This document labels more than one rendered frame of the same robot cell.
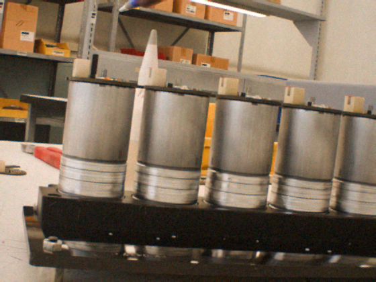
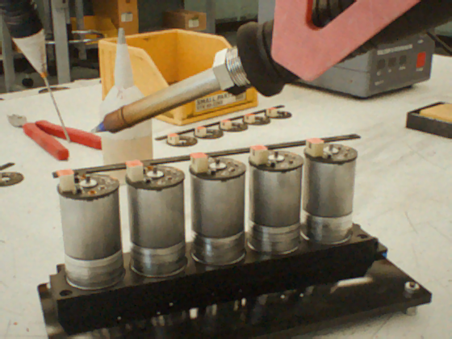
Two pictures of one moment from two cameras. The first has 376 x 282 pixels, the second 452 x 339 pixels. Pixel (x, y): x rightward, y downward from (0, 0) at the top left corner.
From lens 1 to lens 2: 10 cm
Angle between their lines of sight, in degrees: 18
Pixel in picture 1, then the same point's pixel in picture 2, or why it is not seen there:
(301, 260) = (277, 321)
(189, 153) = (173, 232)
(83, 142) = (82, 247)
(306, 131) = (272, 189)
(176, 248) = (175, 328)
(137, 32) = not seen: outside the picture
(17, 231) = (35, 305)
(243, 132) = (216, 205)
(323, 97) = not seen: hidden behind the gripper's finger
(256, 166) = (232, 228)
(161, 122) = (145, 214)
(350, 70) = not seen: outside the picture
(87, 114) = (81, 225)
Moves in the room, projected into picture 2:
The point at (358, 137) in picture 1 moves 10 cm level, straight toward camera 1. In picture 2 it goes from (320, 179) to (306, 295)
